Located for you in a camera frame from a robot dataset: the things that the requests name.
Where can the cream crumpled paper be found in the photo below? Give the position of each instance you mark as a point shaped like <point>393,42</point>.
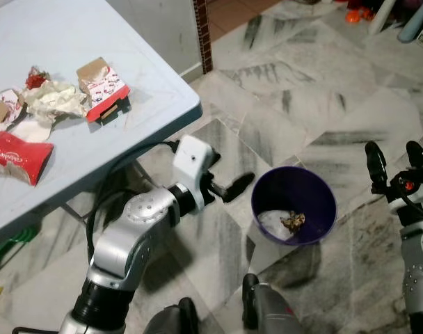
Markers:
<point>55,101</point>

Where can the grey left robot leg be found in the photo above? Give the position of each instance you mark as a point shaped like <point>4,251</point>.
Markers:
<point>171,320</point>

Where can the small red crumpled wrapper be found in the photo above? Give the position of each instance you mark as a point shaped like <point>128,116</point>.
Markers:
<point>36,80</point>

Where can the orange toy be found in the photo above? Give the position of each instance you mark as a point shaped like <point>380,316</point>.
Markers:
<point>353,15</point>

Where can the white paper napkin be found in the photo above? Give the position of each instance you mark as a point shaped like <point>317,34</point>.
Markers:
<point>32,131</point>

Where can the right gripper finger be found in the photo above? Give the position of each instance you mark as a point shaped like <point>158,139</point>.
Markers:
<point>376,163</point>
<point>416,154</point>

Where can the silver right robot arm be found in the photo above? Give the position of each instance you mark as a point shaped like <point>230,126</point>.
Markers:
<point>417,271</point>

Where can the red white cardboard food box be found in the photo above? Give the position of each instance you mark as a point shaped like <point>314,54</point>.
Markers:
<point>104,87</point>

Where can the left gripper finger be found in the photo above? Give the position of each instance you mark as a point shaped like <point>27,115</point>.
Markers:
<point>216,161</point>
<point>239,186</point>

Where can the brown crumpled trash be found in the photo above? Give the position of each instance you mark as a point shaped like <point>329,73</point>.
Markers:
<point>293,222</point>

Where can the grey right robot leg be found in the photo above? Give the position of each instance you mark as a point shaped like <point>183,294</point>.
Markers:
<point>270,313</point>

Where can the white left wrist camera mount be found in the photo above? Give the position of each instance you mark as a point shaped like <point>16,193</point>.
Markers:
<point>193,161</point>

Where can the red paper packet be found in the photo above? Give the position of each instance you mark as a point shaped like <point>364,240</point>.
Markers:
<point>17,156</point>

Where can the green ribbed plastic object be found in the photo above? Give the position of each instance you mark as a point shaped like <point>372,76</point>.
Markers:
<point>13,242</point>

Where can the grey robot leg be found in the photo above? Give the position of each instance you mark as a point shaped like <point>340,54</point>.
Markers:
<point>270,313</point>
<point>171,320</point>

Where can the white plastic furniture leg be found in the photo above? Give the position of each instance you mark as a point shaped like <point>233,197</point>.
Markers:
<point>382,15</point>

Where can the red white printed carton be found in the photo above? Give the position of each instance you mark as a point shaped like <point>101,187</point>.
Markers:
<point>4,104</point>

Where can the purple plastic rubbish bin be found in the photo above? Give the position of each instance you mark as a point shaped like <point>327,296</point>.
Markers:
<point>295,188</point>

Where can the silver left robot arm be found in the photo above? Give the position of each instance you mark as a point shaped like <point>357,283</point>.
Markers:
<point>128,236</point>

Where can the white crumpled plastic trash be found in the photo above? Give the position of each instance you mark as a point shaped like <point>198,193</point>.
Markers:
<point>274,224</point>

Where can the brown mosaic tile pillar edge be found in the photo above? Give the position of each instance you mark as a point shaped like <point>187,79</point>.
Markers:
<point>202,35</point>

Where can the blue plastic stool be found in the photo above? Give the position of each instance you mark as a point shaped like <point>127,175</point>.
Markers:
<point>417,24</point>

